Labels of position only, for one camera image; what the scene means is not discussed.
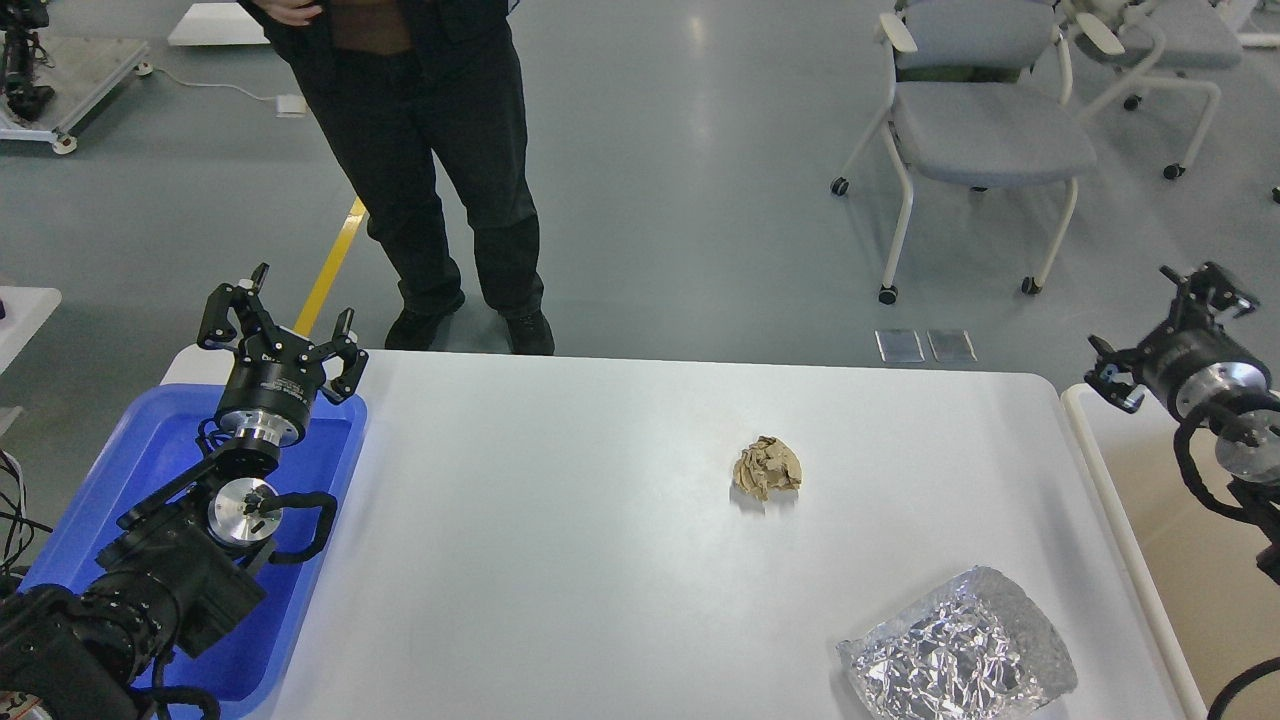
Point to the crumpled brown paper ball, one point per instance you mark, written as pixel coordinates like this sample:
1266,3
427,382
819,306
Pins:
767,465

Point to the grey chair white frame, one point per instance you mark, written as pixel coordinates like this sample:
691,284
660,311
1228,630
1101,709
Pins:
976,95

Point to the crumpled aluminium foil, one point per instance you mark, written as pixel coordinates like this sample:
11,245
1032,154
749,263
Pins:
975,647

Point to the metal floor plate right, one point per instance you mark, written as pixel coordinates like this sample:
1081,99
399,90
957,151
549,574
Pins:
950,346

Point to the blue plastic tray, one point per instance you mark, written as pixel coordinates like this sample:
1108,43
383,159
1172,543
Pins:
152,444

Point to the beige plastic bin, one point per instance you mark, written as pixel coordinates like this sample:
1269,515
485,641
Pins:
1213,612

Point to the person in black clothes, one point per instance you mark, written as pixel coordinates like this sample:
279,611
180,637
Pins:
402,89

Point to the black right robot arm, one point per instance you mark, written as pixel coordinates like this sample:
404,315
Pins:
1179,432

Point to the white floor board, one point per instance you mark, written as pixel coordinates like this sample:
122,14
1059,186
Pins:
216,25

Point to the wheeled equipment platform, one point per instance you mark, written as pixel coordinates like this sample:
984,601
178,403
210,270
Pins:
51,83

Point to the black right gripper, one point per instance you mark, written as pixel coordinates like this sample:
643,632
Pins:
1186,368

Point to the metal floor plate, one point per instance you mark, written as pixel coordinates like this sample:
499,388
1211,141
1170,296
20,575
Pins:
950,346
899,346

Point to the white power adapter with cable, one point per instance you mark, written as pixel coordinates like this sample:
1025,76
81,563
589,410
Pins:
282,105

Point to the metal floor plate left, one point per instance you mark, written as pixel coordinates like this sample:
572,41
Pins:
899,346

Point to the white side table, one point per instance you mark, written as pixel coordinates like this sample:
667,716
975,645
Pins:
26,310

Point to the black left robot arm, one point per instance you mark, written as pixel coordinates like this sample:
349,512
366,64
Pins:
184,571

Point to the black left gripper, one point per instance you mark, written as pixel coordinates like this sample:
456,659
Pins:
273,384

